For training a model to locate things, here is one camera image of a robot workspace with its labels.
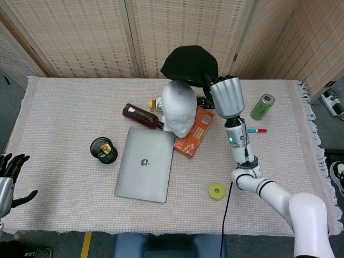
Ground white foam mannequin head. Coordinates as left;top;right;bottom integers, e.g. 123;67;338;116
161;80;198;139

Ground black mesh pen cup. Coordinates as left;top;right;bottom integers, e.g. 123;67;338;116
90;137;118;164

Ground woven folding screen panel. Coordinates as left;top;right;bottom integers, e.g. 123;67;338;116
227;0;304;80
0;0;142;79
0;23;49;91
264;0;344;104
124;0;252;80

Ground yellow floor tape strip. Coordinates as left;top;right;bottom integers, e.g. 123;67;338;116
80;231;93;258

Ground black baseball cap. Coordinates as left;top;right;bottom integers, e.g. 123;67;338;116
160;45;219;88

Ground black white sneaker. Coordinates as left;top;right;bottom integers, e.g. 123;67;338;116
328;161;344;198

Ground black folded sunglasses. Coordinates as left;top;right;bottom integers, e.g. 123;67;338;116
196;96;216;109

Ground silver laptop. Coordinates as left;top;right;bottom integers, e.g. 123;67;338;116
113;127;176;204

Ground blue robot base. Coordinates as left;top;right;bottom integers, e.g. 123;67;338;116
112;233;228;258

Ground brown tea plastic bottle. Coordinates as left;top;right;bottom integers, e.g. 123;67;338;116
123;103;165;130

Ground green drink can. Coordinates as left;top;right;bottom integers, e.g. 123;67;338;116
250;94;275;121

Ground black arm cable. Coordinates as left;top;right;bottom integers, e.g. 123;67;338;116
220;180;233;258

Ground white power strip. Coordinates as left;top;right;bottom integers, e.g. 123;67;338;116
321;90;344;120

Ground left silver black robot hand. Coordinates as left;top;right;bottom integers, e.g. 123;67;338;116
0;153;39;219

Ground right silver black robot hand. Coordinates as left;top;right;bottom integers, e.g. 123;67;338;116
203;74;246;119

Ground orange cardboard box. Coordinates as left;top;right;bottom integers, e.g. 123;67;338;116
173;105;216;159

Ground yellow tape roll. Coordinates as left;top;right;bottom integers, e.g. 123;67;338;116
207;182;226;201

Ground black floor mat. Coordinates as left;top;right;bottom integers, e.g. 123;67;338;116
324;148;344;163

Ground yellow capped green bottle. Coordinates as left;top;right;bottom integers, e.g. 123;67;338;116
148;97;165;111

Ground pale woven tablecloth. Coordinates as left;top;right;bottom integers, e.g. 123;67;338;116
4;76;335;238

